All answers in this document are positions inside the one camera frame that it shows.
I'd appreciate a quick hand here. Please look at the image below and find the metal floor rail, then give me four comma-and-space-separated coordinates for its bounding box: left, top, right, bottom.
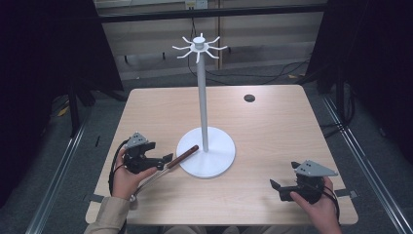
320, 94, 413, 234
24, 119, 88, 234

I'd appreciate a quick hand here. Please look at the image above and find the black horizontal bar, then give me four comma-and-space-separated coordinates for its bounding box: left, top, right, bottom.
96, 3, 328, 24

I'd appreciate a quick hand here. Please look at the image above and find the white hook stand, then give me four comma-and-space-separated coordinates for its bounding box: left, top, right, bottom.
171, 32, 237, 179

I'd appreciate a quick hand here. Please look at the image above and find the black stand leg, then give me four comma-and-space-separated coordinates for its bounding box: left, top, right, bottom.
65, 83, 83, 138
335, 73, 348, 125

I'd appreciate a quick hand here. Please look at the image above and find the grey tape strip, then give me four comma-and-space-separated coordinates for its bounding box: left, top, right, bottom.
83, 193, 105, 204
334, 188, 359, 200

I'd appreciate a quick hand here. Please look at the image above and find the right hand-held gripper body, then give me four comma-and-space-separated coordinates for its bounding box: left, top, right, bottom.
278, 159, 339, 206

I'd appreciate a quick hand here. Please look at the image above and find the hand-held gripper black cable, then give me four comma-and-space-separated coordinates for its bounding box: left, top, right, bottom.
319, 185, 342, 226
107, 138, 131, 197

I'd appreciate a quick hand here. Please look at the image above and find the metal utensil with wooden handle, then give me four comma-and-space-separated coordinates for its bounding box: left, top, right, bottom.
130, 144, 200, 203

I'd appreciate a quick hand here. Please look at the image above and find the black floor cable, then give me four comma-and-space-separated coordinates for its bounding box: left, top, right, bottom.
186, 18, 314, 87

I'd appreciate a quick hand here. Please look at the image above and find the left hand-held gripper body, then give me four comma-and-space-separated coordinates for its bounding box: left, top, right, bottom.
122, 131, 165, 176

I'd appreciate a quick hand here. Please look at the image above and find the person's left hand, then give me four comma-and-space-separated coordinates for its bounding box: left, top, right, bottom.
111, 149, 159, 201

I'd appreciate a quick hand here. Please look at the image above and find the right hand-held gripper black cable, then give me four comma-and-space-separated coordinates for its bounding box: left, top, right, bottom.
319, 185, 342, 226

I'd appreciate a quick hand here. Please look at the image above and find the left hand-held gripper black cable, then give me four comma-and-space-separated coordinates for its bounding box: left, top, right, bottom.
107, 138, 131, 197

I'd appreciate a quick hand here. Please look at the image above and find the black curtain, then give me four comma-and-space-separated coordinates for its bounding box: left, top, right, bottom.
306, 0, 413, 165
0, 0, 125, 209

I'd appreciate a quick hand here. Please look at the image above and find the person's right hand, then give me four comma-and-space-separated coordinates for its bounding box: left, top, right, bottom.
289, 176, 343, 234

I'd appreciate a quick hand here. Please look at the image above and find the wall power socket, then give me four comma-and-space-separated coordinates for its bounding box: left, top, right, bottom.
184, 0, 209, 11

